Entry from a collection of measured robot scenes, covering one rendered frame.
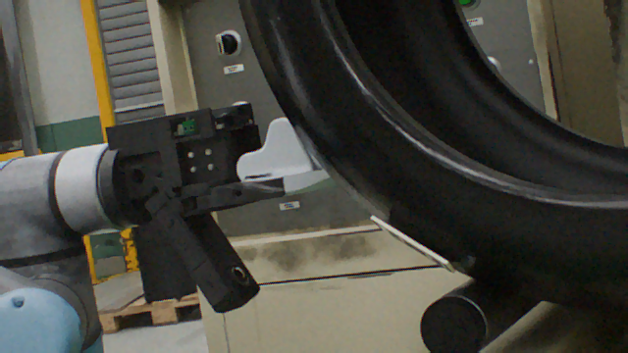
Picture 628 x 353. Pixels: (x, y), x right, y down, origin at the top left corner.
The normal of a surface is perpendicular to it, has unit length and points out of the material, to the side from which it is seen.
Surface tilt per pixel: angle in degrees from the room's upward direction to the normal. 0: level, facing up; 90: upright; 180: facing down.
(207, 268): 87
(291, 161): 90
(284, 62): 93
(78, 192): 87
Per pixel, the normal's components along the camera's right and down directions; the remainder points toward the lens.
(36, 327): 0.09, 0.04
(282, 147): -0.37, 0.11
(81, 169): -0.45, -0.37
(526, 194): -0.44, 0.30
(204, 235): 0.71, -0.59
